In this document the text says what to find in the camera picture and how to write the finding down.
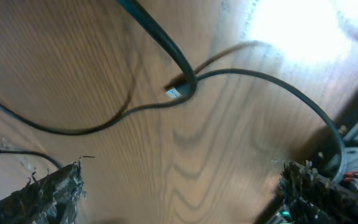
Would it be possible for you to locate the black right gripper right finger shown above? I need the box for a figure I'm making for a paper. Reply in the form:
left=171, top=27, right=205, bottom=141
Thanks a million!
left=279, top=162, right=358, bottom=224

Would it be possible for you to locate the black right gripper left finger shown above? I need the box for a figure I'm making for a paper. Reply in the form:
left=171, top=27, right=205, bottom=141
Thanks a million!
left=0, top=161, right=84, bottom=224

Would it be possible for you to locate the black USB cable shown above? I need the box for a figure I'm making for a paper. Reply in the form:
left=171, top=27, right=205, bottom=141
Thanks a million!
left=0, top=0, right=347, bottom=184

